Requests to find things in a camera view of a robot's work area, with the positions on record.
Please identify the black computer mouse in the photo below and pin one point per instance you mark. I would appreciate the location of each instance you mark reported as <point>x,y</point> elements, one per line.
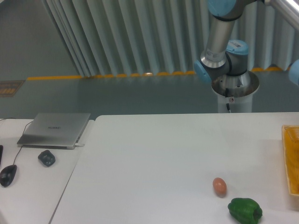
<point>7,175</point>

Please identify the yellow plastic basket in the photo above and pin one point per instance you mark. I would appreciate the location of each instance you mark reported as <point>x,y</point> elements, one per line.
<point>290,140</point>

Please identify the small black plastic holder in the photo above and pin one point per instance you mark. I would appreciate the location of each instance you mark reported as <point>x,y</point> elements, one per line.
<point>47,158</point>

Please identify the silver closed laptop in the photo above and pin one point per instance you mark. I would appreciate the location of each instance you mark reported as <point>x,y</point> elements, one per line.
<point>54,130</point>

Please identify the white folding partition screen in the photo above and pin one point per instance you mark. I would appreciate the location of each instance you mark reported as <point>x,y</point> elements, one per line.
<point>115,37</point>

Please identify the green bell pepper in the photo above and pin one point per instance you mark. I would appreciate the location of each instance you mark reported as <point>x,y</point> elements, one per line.
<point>245,210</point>

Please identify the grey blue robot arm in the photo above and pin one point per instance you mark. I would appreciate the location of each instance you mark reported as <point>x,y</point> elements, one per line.
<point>213,61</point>

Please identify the brown egg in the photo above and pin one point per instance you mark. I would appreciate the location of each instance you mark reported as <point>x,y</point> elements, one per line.
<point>219,186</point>

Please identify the black device at edge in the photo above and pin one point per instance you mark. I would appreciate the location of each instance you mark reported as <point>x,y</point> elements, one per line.
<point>1,153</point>

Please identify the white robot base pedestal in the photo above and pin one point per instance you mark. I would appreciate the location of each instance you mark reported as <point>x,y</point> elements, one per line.
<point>235,93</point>

